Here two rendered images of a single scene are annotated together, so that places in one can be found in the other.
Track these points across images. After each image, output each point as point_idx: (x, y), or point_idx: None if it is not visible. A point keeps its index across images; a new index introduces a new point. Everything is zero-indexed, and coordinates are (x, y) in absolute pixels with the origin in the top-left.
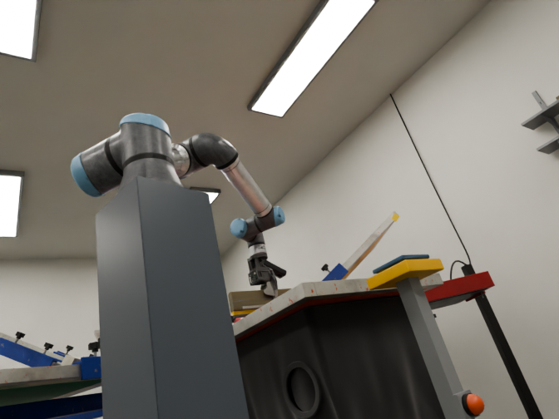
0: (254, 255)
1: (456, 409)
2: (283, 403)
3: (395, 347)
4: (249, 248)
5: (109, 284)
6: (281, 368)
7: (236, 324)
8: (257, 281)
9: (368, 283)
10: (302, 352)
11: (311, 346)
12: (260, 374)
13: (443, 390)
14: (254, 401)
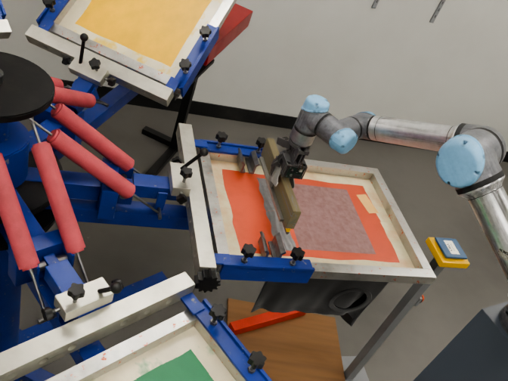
0: (308, 147)
1: (415, 302)
2: (317, 300)
3: None
4: (308, 137)
5: None
6: (339, 287)
7: (342, 274)
8: (297, 178)
9: (441, 264)
10: (370, 286)
11: (382, 285)
12: (308, 286)
13: (417, 296)
14: (280, 296)
